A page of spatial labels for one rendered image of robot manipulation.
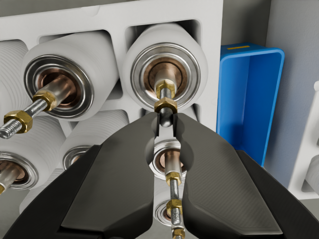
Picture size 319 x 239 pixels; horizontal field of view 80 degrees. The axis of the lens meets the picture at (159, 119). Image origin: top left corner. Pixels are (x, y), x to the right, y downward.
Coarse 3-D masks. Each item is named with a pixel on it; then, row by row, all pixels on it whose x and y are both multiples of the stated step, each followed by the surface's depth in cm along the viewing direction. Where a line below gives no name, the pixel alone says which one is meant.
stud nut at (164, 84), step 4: (164, 80) 18; (160, 84) 17; (164, 84) 17; (168, 84) 17; (172, 84) 17; (156, 88) 17; (160, 88) 17; (168, 88) 17; (172, 88) 17; (156, 92) 17; (172, 92) 17; (172, 96) 18
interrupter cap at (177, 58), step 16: (160, 48) 19; (176, 48) 19; (144, 64) 20; (160, 64) 20; (176, 64) 20; (192, 64) 20; (144, 80) 21; (176, 80) 21; (192, 80) 20; (144, 96) 22; (176, 96) 22; (192, 96) 21
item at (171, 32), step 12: (156, 24) 27; (168, 24) 25; (144, 36) 19; (156, 36) 19; (168, 36) 19; (180, 36) 19; (132, 48) 20; (144, 48) 19; (192, 48) 19; (132, 60) 20; (204, 60) 20; (204, 72) 20; (204, 84) 21; (132, 96) 22; (144, 108) 23; (180, 108) 23
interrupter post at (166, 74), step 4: (160, 72) 20; (164, 72) 19; (168, 72) 19; (172, 72) 20; (156, 76) 20; (160, 76) 18; (164, 76) 18; (168, 76) 18; (172, 76) 19; (156, 80) 18; (160, 80) 18; (168, 80) 18; (172, 80) 18; (156, 84) 18; (176, 84) 18; (176, 88) 18
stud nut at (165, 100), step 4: (160, 100) 14; (164, 100) 14; (168, 100) 14; (172, 100) 14; (156, 104) 14; (160, 104) 14; (164, 104) 14; (168, 104) 14; (172, 104) 14; (176, 104) 14; (156, 108) 14; (160, 108) 14; (172, 108) 14; (176, 108) 14; (176, 112) 14
